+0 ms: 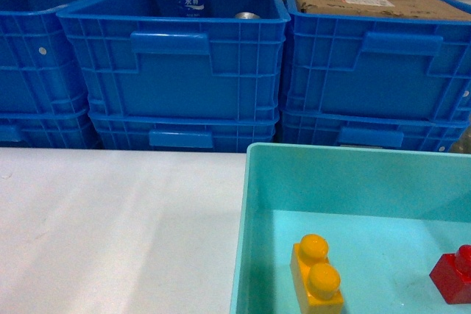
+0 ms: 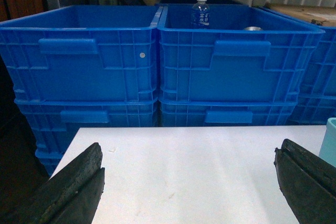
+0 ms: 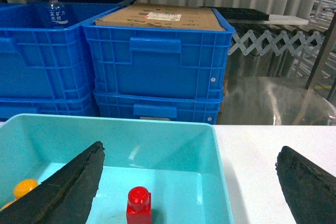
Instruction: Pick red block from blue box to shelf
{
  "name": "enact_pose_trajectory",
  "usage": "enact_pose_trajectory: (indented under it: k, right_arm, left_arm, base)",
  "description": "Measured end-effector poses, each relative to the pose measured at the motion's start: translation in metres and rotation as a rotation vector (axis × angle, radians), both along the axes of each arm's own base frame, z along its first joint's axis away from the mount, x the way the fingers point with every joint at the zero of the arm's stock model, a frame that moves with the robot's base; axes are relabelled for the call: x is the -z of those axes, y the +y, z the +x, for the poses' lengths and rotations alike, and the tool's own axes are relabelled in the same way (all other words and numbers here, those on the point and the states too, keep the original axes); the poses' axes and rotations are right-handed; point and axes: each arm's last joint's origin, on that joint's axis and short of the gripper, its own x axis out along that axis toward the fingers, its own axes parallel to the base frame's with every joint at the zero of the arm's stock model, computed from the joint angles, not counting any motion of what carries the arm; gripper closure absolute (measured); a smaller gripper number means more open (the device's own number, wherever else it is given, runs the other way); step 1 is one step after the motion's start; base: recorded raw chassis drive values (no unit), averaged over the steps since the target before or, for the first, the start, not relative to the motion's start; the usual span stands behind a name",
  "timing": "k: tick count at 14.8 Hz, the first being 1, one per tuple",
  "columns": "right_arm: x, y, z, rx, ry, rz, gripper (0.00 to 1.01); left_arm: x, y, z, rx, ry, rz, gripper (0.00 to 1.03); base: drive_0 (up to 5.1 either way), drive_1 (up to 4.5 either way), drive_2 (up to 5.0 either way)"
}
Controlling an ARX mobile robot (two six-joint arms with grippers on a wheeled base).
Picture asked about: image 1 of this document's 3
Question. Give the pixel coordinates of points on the red toy block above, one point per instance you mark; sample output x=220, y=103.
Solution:
x=451, y=276

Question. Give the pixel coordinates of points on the yellow toy block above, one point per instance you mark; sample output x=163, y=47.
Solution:
x=316, y=282

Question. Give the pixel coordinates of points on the cardboard box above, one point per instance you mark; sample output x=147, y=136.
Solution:
x=407, y=9

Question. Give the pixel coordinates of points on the blue crate bottom middle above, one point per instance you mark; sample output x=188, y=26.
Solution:
x=143, y=133

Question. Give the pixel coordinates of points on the blue crate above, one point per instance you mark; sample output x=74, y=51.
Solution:
x=49, y=131
x=343, y=130
x=140, y=58
x=39, y=70
x=143, y=133
x=376, y=67

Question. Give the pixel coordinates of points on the blue crate top middle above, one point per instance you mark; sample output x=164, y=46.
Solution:
x=140, y=58

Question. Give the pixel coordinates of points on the silver metal can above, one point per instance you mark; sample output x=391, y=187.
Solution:
x=247, y=16

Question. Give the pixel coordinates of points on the blue crate top right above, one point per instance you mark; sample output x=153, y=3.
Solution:
x=376, y=67

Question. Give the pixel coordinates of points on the teal plastic tray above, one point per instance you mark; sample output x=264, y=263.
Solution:
x=388, y=216

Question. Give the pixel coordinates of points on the blue crate bottom right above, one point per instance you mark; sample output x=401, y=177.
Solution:
x=343, y=130

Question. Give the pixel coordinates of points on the blue crate top left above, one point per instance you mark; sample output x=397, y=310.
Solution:
x=39, y=70

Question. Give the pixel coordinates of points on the blue crate bottom left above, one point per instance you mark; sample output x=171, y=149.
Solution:
x=49, y=131

